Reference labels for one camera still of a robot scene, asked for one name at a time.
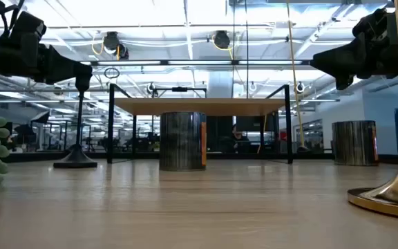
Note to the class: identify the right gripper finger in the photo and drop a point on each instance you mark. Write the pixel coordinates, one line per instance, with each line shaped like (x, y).
(345, 81)
(337, 62)

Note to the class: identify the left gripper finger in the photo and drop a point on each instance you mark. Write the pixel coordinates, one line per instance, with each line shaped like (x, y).
(61, 71)
(85, 73)

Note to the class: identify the black candlestick holder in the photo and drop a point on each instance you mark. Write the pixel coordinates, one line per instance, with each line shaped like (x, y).
(78, 121)

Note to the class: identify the metal can orange label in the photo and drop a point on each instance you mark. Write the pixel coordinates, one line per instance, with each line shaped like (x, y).
(181, 141)
(352, 143)

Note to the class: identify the black studio light stand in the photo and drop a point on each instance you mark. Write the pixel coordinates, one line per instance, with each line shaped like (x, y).
(40, 117)

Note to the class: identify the black monitor screen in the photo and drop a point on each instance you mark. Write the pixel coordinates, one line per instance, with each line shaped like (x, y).
(254, 124)

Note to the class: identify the black overhead light bar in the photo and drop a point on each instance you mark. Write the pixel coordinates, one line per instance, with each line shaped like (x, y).
(233, 62)

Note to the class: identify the wooden riser shelf black legs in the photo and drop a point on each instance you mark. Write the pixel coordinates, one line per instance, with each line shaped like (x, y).
(199, 106)

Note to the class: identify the person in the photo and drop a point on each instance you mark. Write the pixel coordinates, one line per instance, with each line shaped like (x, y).
(238, 138)

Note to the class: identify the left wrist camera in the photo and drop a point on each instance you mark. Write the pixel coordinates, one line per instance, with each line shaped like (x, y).
(29, 27)

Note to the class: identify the black metal rig frame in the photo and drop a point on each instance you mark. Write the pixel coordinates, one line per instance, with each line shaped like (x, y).
(309, 156)

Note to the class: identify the distant black rig frame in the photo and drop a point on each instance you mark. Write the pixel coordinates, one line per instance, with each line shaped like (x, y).
(179, 89)

